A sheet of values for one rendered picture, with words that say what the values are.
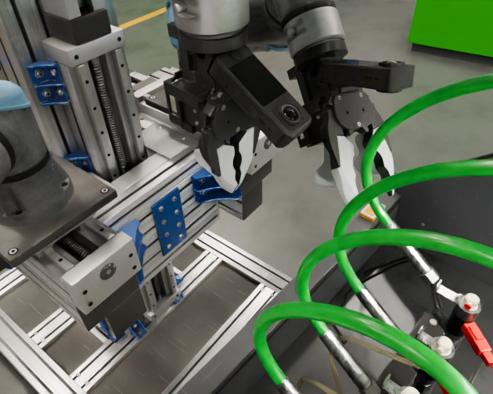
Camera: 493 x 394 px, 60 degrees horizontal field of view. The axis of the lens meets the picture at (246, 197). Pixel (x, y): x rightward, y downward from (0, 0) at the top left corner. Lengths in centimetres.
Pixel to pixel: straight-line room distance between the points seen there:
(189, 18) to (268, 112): 11
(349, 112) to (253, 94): 17
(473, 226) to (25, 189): 83
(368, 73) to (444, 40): 350
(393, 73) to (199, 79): 21
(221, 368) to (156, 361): 88
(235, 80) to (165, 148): 69
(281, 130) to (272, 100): 3
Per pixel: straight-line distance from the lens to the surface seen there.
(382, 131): 53
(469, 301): 62
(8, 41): 96
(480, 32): 396
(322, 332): 54
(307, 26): 59
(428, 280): 62
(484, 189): 90
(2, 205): 85
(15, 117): 77
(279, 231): 217
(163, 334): 162
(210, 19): 43
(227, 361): 71
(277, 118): 43
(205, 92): 48
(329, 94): 56
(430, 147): 289
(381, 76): 51
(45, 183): 84
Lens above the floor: 158
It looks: 42 degrees down
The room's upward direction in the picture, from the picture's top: 2 degrees counter-clockwise
